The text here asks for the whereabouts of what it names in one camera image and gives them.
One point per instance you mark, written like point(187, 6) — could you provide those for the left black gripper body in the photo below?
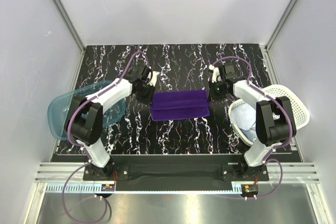
point(145, 94)

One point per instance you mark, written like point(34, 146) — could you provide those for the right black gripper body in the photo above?
point(217, 93)

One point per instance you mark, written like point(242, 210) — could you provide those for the purple towel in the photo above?
point(180, 105)

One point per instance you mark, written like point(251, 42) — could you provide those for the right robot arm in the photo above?
point(269, 120)

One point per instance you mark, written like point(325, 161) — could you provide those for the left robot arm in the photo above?
point(84, 123)

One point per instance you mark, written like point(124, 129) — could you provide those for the light blue towel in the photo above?
point(244, 117)

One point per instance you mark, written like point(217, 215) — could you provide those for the blue transparent plastic bin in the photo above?
point(59, 107)

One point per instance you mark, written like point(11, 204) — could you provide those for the white perforated laundry basket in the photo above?
point(301, 115)

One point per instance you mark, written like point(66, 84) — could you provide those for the left orange connector box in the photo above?
point(108, 187)

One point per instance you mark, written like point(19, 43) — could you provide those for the orange connector box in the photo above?
point(108, 187)
point(250, 189)

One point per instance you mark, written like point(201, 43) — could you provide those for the right orange connector box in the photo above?
point(250, 189)

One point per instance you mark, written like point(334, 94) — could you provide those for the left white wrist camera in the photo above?
point(153, 79)

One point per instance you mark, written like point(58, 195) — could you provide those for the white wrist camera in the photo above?
point(153, 79)
point(215, 74)

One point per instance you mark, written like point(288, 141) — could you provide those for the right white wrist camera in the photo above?
point(215, 74)

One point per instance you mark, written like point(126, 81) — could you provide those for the white slotted cable duct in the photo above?
point(88, 188)

